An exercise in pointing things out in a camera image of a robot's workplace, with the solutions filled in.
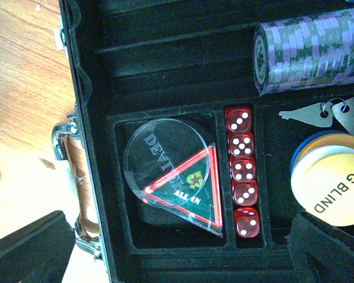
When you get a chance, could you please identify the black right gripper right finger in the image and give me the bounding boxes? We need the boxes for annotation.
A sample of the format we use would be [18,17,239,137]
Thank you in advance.
[288,212,354,282]

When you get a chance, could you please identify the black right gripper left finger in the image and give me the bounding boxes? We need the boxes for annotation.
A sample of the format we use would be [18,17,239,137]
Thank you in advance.
[0,210,75,282]

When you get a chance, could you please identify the red die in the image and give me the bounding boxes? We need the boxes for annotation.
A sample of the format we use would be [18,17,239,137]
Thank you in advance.
[234,207,261,238]
[232,181,258,206]
[230,157,257,183]
[225,107,253,133]
[227,133,255,158]

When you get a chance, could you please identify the white dealer button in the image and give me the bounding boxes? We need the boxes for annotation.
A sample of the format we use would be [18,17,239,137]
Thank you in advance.
[290,130,354,226]

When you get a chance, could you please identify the triangular all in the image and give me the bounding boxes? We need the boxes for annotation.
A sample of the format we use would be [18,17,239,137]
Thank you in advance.
[141,143,223,238]

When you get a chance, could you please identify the black poker set case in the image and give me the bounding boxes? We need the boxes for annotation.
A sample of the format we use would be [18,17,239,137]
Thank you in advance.
[60,1,354,282]

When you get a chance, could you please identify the silver case keys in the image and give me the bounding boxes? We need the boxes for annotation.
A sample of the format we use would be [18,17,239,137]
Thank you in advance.
[278,97,354,136]

